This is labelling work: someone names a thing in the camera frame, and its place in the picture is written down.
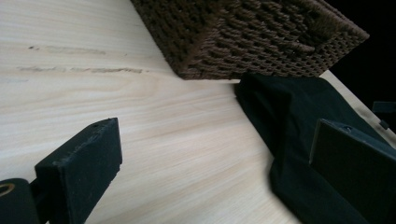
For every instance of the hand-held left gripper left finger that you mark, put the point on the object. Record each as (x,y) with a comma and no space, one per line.
(77,174)

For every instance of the brown woven basket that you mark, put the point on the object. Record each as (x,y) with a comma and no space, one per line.
(249,37)

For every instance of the dark cloth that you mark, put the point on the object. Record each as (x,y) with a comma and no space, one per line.
(280,109)

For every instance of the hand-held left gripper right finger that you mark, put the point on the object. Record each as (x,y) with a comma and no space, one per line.
(358,174)

